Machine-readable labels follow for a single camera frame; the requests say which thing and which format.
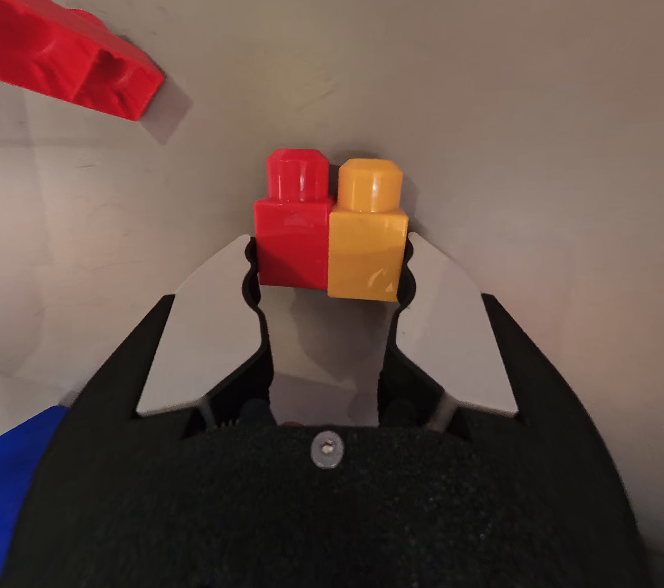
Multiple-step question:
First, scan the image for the grey desk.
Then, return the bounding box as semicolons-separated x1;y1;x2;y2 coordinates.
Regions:
0;0;664;573

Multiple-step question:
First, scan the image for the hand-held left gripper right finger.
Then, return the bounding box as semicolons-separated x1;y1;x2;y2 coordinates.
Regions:
381;231;520;430

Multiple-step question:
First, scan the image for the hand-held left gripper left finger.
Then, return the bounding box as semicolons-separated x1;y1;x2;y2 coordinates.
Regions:
136;234;275;418

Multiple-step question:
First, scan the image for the red two-stud block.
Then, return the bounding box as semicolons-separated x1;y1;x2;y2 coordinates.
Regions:
0;0;167;122

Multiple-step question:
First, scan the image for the blue plastic bin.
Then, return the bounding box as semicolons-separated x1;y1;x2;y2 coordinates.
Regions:
0;405;70;547

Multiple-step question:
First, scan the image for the red one-stud block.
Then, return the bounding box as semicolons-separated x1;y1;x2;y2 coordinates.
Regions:
252;148;334;291

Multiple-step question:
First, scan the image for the yellow one-stud block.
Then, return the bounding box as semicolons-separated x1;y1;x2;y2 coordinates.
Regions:
327;158;410;302

